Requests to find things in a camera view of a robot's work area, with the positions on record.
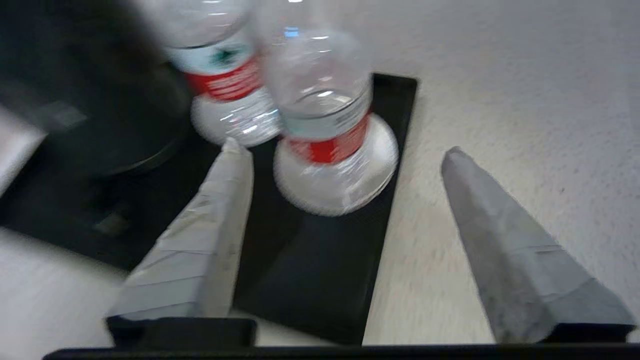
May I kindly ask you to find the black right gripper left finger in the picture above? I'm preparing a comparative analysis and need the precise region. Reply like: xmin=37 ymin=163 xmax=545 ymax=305
xmin=106 ymin=137 xmax=257 ymax=349

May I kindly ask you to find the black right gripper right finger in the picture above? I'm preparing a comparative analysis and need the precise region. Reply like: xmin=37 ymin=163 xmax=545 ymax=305
xmin=440 ymin=146 xmax=637 ymax=345

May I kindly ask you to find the clear red-capped water bottle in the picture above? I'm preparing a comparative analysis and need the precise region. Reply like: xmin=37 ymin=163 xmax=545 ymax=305
xmin=142 ymin=0 xmax=282 ymax=147
xmin=254 ymin=0 xmax=375 ymax=168

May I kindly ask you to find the black electric kettle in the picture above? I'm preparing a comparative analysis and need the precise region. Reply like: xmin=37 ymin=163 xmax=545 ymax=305
xmin=0 ymin=0 xmax=195 ymax=177

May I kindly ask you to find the black rectangular serving tray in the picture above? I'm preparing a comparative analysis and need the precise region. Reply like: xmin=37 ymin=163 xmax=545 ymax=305
xmin=0 ymin=72 xmax=419 ymax=347

